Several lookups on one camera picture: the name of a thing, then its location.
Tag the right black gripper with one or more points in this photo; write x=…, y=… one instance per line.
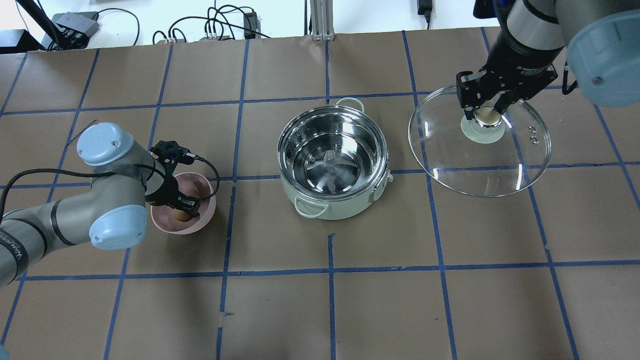
x=520, y=65

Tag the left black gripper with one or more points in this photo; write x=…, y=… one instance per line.
x=163, y=190

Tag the brown egg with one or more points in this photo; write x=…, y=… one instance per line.
x=181, y=216

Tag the glass pot lid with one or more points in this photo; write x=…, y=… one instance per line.
x=487, y=155

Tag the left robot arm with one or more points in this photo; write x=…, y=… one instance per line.
x=112, y=214

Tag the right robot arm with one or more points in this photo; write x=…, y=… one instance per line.
x=600, y=37

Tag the pale green electric pot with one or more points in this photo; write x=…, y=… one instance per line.
x=333, y=161

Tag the pink bowl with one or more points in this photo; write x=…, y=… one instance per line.
x=194, y=185

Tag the aluminium frame post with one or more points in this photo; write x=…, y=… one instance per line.
x=322, y=20

